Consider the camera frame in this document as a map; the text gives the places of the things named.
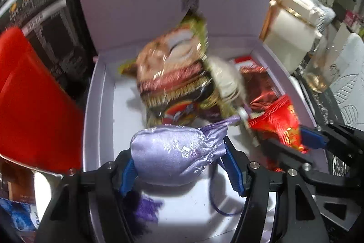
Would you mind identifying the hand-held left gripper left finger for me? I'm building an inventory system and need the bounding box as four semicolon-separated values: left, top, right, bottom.
37;148;137;243

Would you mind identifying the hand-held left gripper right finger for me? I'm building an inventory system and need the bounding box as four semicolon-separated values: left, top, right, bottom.
220;135;330;243

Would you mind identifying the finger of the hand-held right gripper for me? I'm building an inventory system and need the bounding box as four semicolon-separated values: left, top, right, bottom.
263;138;364;232
300;122;364;159

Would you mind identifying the small red foil packet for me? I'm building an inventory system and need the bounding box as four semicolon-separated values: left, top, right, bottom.
247;96;309;154

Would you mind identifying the purple satin sachet with tassel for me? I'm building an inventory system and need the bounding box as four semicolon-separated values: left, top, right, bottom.
129;108;252;225

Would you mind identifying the red and white snack packet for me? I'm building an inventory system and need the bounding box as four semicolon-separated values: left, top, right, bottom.
233;56;285;102

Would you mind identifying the white rose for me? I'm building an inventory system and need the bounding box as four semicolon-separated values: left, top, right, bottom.
209;57;248;107

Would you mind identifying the lavender gift box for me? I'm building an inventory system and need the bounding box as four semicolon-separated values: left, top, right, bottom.
82;0;330;243

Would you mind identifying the clear glass cup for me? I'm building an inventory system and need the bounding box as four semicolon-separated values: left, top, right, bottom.
305;40;339;95

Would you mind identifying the grey leaf-pattern chair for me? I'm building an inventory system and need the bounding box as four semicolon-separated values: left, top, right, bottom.
315;3;336;33
331;32;364;124

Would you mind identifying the cream jar with white lid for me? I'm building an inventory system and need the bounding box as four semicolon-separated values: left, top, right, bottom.
258;0;324;74

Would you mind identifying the red plastic container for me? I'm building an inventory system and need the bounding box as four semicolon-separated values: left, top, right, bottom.
0;26;86;176

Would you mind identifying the blue and white carton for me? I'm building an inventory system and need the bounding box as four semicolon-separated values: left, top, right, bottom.
0;197;38;233

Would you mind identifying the black printed package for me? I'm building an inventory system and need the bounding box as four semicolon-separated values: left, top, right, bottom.
0;0;96;99

